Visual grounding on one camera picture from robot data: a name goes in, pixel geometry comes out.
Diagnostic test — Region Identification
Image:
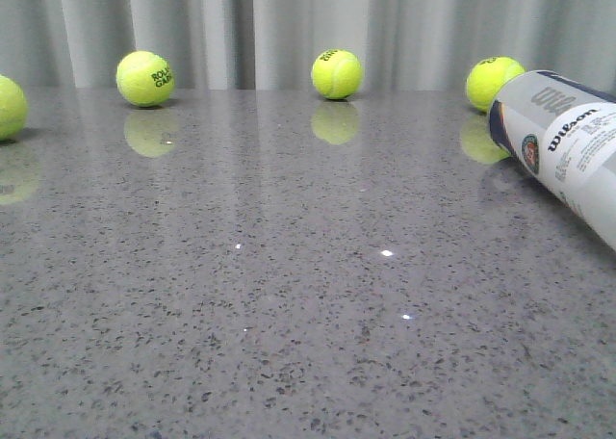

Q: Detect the grey pleated curtain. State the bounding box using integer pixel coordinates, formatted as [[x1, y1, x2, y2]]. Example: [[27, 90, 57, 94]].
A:
[[1, 0, 615, 91]]

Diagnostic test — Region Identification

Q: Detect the white Wilson tennis ball can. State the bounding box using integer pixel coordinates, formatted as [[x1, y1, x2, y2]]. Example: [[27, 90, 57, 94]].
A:
[[488, 70, 615, 247]]

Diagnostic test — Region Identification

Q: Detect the far left tennis ball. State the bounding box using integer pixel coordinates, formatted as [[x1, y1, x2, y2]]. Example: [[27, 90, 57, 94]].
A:
[[0, 75, 28, 142]]

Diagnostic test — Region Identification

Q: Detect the yellow tennis ball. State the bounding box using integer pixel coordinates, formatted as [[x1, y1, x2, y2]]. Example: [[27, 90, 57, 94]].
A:
[[311, 49, 363, 100], [465, 56, 526, 113]]

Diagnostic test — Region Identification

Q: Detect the centre yellow tennis ball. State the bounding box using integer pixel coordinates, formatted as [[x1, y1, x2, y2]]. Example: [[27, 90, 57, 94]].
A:
[[311, 49, 363, 100]]

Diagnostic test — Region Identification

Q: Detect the Roland Garros tennis ball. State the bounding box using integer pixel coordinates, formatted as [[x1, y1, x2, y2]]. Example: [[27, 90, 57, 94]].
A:
[[115, 50, 175, 107]]

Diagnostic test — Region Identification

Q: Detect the right yellow tennis ball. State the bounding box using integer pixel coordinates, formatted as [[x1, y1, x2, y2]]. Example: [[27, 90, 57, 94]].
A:
[[465, 56, 526, 113]]

